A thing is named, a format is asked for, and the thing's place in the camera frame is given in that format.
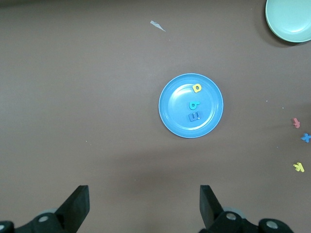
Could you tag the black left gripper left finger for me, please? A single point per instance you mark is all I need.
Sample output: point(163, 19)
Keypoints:
point(77, 206)

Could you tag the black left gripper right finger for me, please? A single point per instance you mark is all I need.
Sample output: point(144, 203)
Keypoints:
point(210, 206)

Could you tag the blue foam letter m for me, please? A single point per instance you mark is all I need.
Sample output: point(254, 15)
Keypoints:
point(195, 116)

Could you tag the teal foam letter b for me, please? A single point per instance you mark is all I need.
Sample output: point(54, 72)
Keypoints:
point(194, 104)

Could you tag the yellow letter d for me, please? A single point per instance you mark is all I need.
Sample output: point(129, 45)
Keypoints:
point(196, 88)

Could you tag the yellow foam letter k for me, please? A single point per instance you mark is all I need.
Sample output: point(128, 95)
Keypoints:
point(298, 167)

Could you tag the blue plate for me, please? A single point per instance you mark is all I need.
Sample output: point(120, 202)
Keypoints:
point(175, 111)

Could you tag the brown table mat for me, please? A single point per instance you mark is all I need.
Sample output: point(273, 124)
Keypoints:
point(73, 97)

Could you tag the blue foam letter x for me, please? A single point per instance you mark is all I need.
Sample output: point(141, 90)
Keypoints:
point(306, 138)

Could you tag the red foam letter f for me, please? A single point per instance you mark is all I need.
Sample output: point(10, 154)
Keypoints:
point(296, 123)

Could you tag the pale green plate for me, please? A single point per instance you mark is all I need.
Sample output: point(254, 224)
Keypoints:
point(289, 19)

